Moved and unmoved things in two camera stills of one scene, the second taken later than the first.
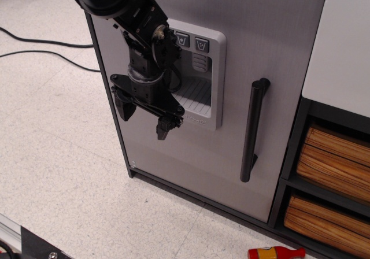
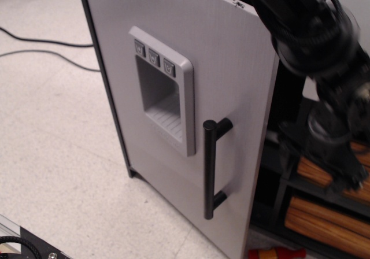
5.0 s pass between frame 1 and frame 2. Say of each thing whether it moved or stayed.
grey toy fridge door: moved
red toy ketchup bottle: stayed
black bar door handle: moved
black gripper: moved
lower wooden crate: stayed
